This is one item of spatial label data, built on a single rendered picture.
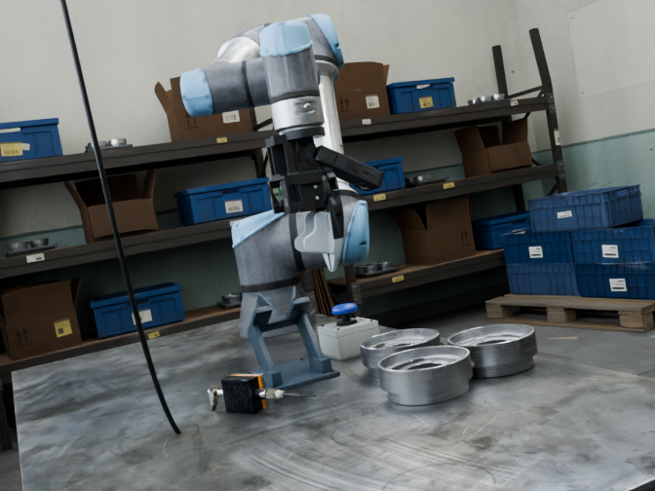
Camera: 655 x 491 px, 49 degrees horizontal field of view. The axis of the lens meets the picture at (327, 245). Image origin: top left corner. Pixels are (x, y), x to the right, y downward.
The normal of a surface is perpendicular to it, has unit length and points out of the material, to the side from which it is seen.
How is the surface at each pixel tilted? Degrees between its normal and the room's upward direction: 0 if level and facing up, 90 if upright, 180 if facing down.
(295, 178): 90
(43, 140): 90
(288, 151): 90
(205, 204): 90
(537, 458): 0
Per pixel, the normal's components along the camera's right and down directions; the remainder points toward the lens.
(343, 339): 0.41, -0.01
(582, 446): -0.17, -0.98
